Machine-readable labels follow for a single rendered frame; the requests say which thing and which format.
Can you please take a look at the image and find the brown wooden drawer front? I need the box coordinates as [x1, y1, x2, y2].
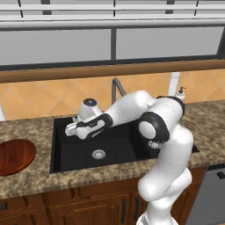
[76, 177, 142, 199]
[0, 195, 32, 218]

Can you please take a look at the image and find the grey dishwasher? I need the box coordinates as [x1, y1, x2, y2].
[185, 164, 225, 225]

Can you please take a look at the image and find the wooden window sill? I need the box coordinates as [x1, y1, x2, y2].
[0, 59, 225, 84]

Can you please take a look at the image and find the dark grey tap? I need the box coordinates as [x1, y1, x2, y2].
[111, 76, 127, 105]

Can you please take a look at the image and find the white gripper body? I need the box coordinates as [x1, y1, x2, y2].
[64, 121, 79, 138]

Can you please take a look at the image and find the white soap dispenser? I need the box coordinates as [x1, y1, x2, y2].
[175, 85, 187, 103]

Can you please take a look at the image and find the black cupboard door handle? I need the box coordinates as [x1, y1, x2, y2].
[134, 196, 141, 222]
[120, 198, 127, 225]

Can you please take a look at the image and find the window with grey frame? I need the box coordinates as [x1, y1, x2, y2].
[0, 0, 225, 72]

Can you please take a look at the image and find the reddish brown wooden bowl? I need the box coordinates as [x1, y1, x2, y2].
[0, 139, 37, 177]

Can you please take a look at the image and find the black kitchen sink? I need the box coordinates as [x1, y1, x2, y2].
[49, 112, 200, 175]

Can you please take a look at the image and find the brown wooden cupboard door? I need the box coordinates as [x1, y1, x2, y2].
[47, 192, 132, 225]
[129, 175, 206, 225]

